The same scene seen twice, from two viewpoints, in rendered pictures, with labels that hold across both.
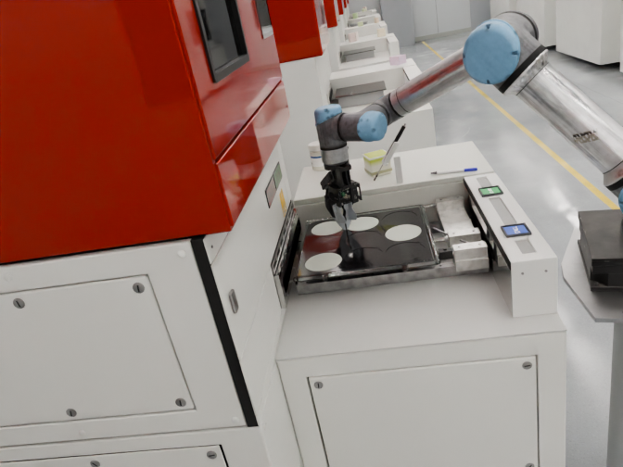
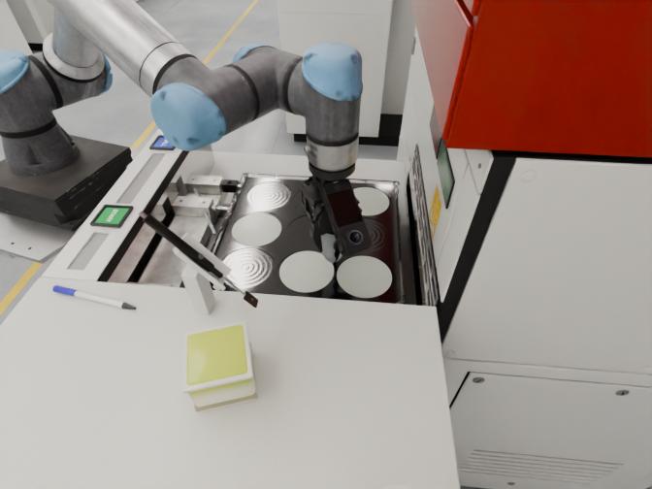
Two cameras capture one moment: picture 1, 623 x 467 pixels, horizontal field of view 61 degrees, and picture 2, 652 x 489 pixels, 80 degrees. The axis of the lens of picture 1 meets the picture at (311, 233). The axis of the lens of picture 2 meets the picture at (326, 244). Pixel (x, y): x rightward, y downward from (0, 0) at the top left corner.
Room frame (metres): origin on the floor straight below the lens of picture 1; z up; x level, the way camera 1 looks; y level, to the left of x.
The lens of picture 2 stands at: (1.93, -0.15, 1.43)
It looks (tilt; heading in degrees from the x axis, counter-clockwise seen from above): 45 degrees down; 176
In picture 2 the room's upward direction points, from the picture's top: straight up
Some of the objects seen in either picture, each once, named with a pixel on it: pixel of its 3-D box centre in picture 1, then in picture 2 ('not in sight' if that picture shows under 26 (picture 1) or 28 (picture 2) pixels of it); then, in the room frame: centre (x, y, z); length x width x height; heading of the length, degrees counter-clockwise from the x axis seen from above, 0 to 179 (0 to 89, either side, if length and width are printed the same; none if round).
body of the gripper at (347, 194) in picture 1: (340, 183); (329, 189); (1.42, -0.11, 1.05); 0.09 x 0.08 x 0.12; 21
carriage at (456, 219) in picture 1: (459, 233); (184, 241); (1.33, -0.40, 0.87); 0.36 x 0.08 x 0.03; 171
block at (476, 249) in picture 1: (469, 250); (205, 184); (1.17, -0.38, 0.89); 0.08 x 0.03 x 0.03; 81
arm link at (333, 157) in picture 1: (336, 154); (330, 147); (1.43, -0.11, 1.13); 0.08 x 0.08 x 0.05
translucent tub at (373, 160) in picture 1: (377, 163); (221, 367); (1.69, -0.26, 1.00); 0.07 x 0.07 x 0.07; 10
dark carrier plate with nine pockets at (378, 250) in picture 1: (363, 239); (311, 232); (1.35, -0.14, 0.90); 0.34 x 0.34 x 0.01; 81
